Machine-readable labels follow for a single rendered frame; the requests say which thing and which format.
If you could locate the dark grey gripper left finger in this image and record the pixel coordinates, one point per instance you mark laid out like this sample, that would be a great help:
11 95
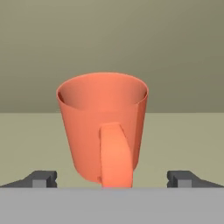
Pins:
40 178

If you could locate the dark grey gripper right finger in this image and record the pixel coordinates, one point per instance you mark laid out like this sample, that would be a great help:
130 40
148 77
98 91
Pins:
183 178

